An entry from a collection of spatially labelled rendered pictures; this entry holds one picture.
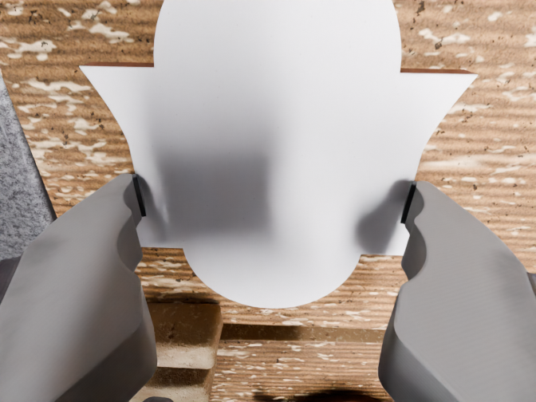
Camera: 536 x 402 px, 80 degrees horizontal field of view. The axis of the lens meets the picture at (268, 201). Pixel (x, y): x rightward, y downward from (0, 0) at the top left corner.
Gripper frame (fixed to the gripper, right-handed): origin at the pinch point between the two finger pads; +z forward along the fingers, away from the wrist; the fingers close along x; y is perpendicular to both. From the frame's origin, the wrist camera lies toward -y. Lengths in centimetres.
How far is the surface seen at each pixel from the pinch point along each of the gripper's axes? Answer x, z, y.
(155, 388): -5.7, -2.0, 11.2
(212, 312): -2.9, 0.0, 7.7
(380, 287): 5.3, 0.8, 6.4
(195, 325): -3.5, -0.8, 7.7
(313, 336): 2.5, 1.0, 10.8
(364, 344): 5.3, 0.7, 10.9
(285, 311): 0.8, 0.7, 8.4
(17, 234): -13.8, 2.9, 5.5
